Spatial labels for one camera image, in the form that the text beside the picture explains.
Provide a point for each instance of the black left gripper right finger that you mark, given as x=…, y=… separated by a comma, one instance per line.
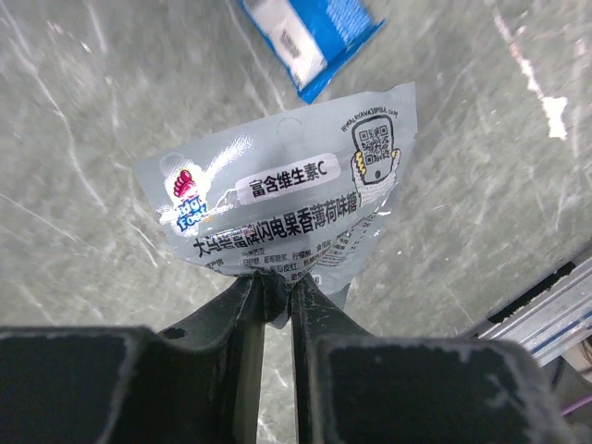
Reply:
x=354, y=387

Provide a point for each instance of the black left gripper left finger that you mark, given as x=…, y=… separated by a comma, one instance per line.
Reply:
x=197, y=381

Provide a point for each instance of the silver Big Foot candy packet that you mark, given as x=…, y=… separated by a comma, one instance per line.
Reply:
x=301, y=194

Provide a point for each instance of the blue cookie snack packet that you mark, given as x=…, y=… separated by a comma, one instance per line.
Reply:
x=312, y=39

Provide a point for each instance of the aluminium frame rail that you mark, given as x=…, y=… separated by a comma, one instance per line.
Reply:
x=555, y=320

